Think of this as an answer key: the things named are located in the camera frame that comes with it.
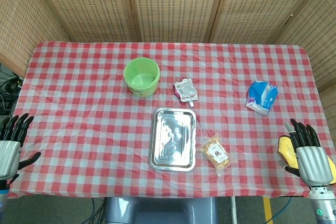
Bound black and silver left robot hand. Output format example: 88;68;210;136
0;113;42;183

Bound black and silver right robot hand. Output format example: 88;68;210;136
284;118;333;188

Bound clear plastic bag with food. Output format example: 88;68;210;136
196;132;232;177

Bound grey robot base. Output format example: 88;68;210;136
103;197;218;224

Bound rectangular metal tray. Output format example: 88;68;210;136
148;107;197;172

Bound yellow cloth with black trim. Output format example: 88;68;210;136
278;135;336;184

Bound red and white checkered tablecloth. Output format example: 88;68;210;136
6;40;336;200

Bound blue and white tissue pack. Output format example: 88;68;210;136
245;80;279;116

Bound white table leg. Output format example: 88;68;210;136
230;197;238;224

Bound woven bamboo screen panel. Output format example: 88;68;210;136
270;0;336;141
204;0;333;44
119;0;229;43
26;0;137;42
0;0;68;78

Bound white and red spout pouch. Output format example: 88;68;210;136
172;77;198;108

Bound green plastic bucket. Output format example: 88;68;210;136
123;57;161;98

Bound black cable bundle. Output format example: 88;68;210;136
0;62;25;116

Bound dark floor cables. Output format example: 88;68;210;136
85;197;106;224

